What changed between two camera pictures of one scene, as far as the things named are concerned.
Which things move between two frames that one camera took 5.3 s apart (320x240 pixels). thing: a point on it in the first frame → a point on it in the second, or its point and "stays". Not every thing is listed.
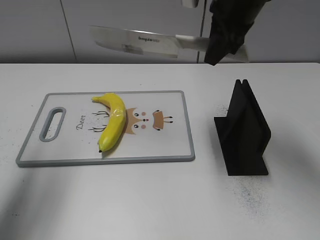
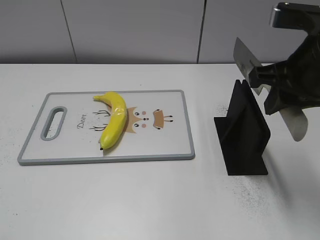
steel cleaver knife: [156, 44] → [297, 118]
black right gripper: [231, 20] → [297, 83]
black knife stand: [244, 134] stays
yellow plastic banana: [116, 120] stays
